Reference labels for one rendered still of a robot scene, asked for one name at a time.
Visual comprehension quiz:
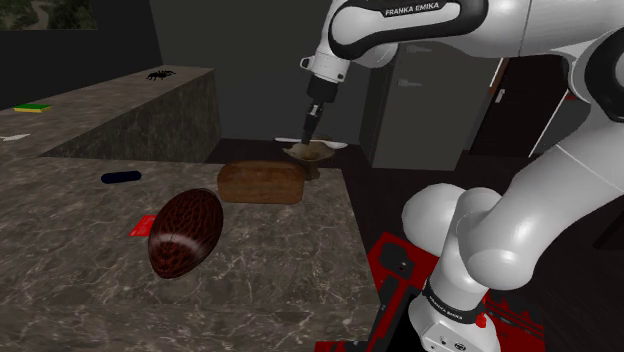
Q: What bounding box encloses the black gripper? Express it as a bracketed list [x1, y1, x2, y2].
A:
[300, 74, 340, 146]

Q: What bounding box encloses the brown stemmed dish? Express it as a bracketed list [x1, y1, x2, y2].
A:
[282, 139, 337, 182]

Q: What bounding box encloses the white flat plate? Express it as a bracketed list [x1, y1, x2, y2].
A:
[273, 136, 349, 150]

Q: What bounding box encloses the brown bread loaf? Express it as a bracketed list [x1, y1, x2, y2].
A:
[216, 160, 307, 205]

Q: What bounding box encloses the grey refrigerator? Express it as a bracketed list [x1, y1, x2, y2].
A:
[359, 41, 503, 172]

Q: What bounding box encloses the brown football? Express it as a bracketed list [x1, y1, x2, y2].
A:
[147, 187, 225, 280]

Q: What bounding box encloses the red and black robot stand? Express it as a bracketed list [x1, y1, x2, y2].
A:
[314, 231, 546, 352]

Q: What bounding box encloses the red flat card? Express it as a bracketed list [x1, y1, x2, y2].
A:
[128, 214, 158, 238]

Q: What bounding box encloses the dark blue cylinder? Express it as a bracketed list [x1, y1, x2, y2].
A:
[100, 170, 143, 185]

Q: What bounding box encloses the dark door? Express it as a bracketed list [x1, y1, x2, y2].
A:
[467, 53, 579, 158]

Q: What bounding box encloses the green and yellow sponge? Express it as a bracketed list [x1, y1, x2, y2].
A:
[12, 103, 53, 114]

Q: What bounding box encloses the wall picture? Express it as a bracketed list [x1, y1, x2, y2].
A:
[0, 0, 99, 31]

